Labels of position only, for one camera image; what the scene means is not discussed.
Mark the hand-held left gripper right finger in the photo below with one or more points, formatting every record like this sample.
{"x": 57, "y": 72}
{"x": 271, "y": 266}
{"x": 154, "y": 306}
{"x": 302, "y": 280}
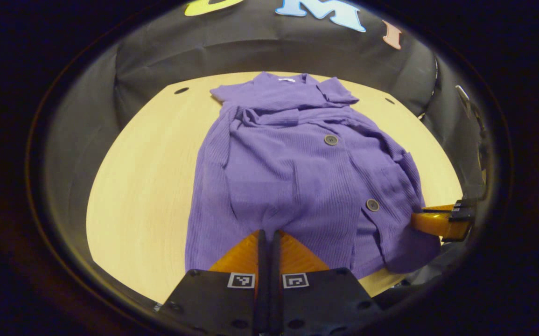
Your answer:
{"x": 276, "y": 280}

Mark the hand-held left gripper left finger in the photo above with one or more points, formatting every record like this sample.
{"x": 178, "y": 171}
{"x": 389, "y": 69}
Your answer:
{"x": 261, "y": 280}

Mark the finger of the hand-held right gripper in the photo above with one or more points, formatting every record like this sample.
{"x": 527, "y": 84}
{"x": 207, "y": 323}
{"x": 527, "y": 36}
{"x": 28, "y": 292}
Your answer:
{"x": 437, "y": 225}
{"x": 456, "y": 208}

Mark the purple button cardigan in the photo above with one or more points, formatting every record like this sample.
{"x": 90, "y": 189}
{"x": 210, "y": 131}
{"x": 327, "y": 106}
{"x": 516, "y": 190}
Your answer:
{"x": 297, "y": 177}

